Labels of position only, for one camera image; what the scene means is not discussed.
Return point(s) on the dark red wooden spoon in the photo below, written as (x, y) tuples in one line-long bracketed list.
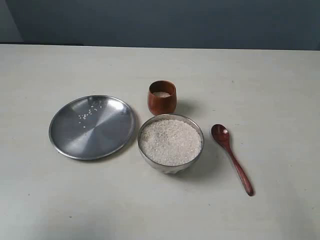
[(222, 136)]

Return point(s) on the brown wooden cup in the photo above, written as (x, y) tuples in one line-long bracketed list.
[(158, 105)]

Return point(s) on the steel bowl of rice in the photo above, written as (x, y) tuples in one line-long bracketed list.
[(170, 143)]

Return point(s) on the round steel plate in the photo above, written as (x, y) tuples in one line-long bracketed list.
[(92, 127)]

